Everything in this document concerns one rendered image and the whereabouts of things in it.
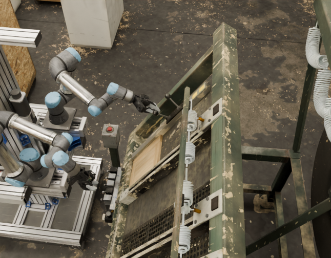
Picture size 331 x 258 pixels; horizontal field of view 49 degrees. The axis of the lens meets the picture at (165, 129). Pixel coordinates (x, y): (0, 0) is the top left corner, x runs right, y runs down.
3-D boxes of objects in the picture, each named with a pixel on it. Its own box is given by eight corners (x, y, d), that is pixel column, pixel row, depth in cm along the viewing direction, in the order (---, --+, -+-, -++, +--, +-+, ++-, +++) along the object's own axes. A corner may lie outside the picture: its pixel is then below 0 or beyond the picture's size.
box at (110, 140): (106, 136, 309) (103, 123, 295) (120, 137, 309) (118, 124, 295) (103, 148, 302) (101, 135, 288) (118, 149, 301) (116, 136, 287)
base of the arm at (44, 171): (23, 179, 250) (19, 172, 242) (30, 161, 259) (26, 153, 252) (44, 182, 249) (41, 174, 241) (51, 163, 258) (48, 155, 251)
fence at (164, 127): (136, 155, 282) (131, 153, 281) (210, 84, 215) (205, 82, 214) (136, 160, 279) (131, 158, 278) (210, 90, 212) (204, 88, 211)
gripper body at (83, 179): (94, 186, 205) (80, 175, 197) (81, 188, 208) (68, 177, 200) (97, 174, 209) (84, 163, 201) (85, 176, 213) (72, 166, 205)
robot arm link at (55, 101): (44, 110, 276) (40, 98, 265) (58, 99, 283) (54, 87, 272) (55, 117, 272) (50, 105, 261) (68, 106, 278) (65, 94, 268)
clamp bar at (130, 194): (129, 194, 261) (99, 184, 252) (238, 106, 177) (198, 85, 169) (127, 207, 255) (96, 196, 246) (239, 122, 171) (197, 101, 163)
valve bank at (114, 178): (109, 173, 308) (106, 157, 289) (126, 175, 307) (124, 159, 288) (98, 230, 277) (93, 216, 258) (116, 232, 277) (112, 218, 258)
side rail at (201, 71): (147, 132, 300) (135, 127, 296) (233, 45, 222) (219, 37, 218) (146, 138, 296) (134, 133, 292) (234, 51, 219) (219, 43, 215)
